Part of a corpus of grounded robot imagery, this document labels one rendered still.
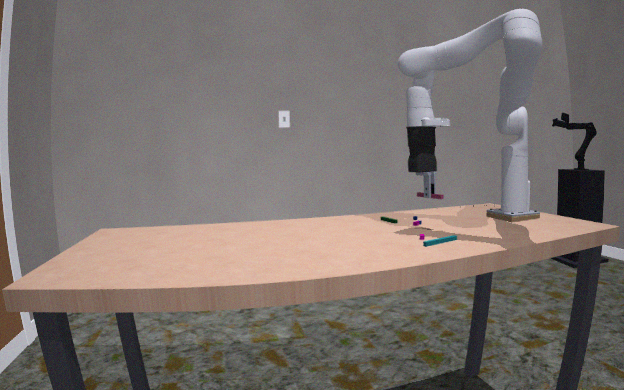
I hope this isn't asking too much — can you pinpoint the turquoise rod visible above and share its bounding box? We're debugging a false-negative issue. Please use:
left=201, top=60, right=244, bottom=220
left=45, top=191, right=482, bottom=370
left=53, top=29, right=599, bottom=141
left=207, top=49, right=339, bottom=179
left=423, top=235, right=457, bottom=247

